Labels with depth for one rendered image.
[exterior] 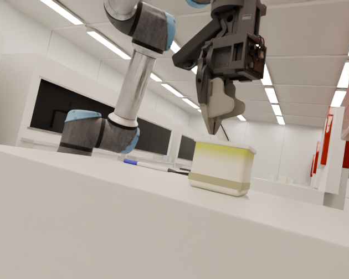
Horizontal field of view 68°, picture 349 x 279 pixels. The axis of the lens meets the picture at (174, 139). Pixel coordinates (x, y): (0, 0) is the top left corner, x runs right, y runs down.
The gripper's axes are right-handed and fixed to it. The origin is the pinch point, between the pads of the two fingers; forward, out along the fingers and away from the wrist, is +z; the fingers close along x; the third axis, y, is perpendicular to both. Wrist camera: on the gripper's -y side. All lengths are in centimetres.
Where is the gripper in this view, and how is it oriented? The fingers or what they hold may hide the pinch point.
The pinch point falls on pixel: (209, 127)
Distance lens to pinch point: 44.8
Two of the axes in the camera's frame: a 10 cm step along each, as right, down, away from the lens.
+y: 7.3, 0.9, -6.8
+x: 6.7, 0.6, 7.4
